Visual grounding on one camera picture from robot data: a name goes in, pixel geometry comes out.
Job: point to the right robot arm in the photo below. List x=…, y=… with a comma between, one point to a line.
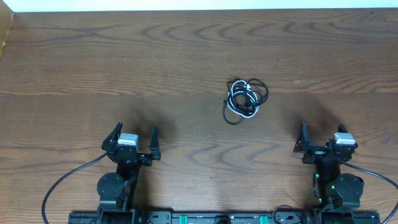
x=336, y=190

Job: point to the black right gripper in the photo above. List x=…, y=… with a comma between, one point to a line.
x=303, y=145

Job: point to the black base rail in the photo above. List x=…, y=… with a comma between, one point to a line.
x=167, y=217

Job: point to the white back board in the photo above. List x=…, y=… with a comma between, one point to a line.
x=178, y=5

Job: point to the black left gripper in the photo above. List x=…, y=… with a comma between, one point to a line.
x=130, y=155

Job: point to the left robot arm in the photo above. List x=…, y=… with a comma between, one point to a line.
x=116, y=189

